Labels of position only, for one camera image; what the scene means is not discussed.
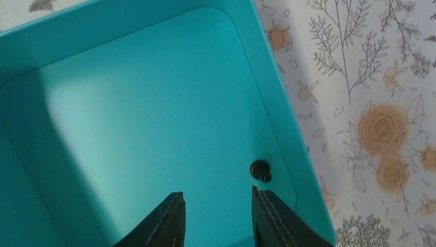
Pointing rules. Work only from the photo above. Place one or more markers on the teal plastic tray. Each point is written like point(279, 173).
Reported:
point(110, 106)

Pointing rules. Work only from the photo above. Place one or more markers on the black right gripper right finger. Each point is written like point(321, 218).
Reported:
point(276, 224)

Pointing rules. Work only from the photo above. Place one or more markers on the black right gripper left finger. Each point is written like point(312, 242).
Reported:
point(164, 226)

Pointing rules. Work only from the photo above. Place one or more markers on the black pawn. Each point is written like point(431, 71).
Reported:
point(260, 170)

